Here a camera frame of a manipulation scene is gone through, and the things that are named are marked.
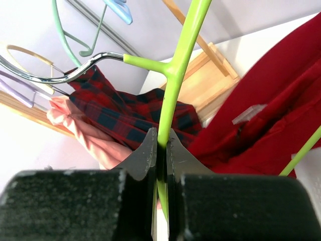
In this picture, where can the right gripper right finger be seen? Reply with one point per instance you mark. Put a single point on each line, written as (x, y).
(203, 205)

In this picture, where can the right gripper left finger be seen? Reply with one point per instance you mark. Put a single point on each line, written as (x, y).
(119, 204)

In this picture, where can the lime green hanger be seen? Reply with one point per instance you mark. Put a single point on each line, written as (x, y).
(274, 110)

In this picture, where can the pink pleated skirt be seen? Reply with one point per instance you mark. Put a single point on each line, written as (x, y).
(102, 147)

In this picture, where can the red black plaid skirt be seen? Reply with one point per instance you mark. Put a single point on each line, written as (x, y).
(123, 116)

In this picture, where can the cream yellow hanger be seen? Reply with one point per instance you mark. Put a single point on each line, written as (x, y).
(31, 62)

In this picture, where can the lilac hanger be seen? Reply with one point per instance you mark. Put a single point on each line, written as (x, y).
(23, 92)

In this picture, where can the mint green hanger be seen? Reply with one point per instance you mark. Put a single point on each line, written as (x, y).
(63, 35)

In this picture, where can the light blue hanger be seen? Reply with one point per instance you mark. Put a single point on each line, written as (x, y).
(120, 8)

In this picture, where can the wooden clothes rack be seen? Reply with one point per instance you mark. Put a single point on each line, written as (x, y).
(197, 73)

